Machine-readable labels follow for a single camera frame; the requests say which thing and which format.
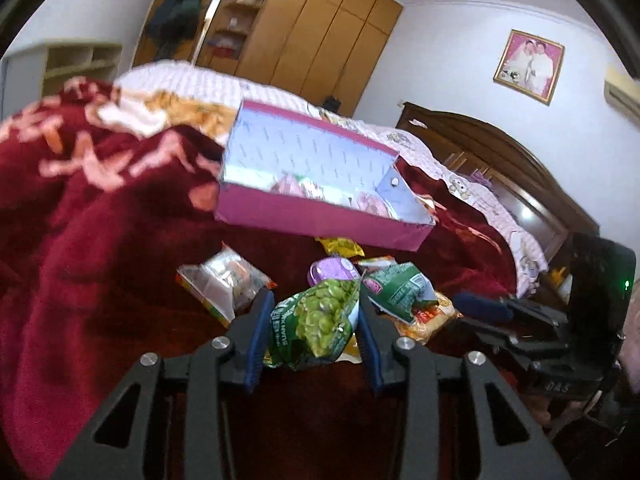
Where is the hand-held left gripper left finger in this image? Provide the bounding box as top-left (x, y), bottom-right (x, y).
top-left (50, 291), bottom-right (276, 480)

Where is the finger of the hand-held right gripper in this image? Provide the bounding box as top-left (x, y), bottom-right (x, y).
top-left (452, 292), bottom-right (564, 331)
top-left (449, 321), bottom-right (556, 361)

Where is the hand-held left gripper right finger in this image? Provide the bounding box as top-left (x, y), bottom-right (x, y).
top-left (357, 299), bottom-right (571, 480)

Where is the green pea snack packet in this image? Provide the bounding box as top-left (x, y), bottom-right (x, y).
top-left (262, 279), bottom-right (363, 372)

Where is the pink cardboard box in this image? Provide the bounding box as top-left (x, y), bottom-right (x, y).
top-left (214, 100), bottom-right (437, 252)

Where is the orange noodle packet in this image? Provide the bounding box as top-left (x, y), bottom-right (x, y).
top-left (395, 290), bottom-right (462, 346)

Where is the dark green snack packet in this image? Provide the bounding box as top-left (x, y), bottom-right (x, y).
top-left (362, 261), bottom-right (439, 325)

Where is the clear snack packet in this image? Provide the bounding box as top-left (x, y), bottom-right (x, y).
top-left (176, 245), bottom-right (277, 324)

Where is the small orange snack packet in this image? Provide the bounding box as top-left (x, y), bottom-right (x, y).
top-left (356, 257), bottom-right (397, 274)

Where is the purple jelly cup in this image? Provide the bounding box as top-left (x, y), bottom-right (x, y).
top-left (307, 256), bottom-right (362, 289)

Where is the yellow snack packet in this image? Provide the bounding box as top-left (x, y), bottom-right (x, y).
top-left (315, 236), bottom-right (366, 260)

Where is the dark wooden headboard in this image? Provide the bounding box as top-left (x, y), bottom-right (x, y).
top-left (396, 102), bottom-right (601, 267)

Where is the red floral blanket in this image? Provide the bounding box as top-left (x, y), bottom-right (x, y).
top-left (0, 77), bottom-right (521, 480)

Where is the wooden wardrobe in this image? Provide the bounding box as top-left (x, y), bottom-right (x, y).
top-left (134, 0), bottom-right (404, 119)

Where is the dark hanging coat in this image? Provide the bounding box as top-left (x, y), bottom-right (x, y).
top-left (144, 0), bottom-right (211, 61)

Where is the low cream bookshelf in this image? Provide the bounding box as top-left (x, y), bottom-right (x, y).
top-left (0, 39), bottom-right (124, 111)

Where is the wall air conditioner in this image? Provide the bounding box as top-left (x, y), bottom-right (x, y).
top-left (603, 63), bottom-right (640, 114)

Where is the framed wall photo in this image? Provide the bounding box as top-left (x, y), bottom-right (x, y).
top-left (493, 29), bottom-right (566, 106)

